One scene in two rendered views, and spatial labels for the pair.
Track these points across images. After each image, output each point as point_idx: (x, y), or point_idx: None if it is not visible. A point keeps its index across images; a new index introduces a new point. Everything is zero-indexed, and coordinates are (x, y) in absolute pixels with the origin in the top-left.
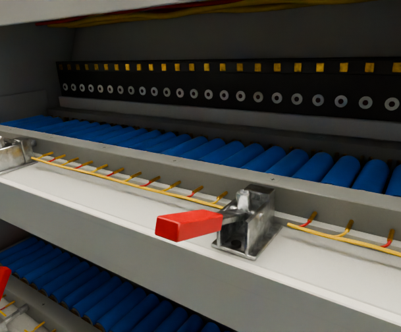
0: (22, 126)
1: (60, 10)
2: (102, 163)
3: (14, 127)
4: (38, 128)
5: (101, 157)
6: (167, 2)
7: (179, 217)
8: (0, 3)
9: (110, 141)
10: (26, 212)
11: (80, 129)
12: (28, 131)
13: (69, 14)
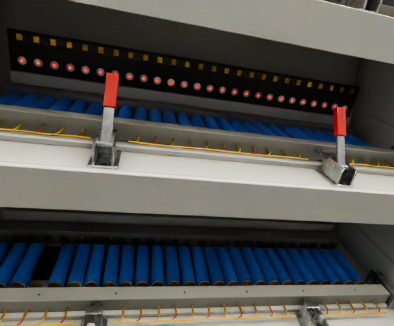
0: (23, 277)
1: (165, 209)
2: (187, 304)
3: (34, 288)
4: (55, 275)
5: (188, 301)
6: (270, 218)
7: None
8: (65, 193)
9: (162, 275)
10: None
11: (100, 261)
12: (69, 290)
13: (175, 214)
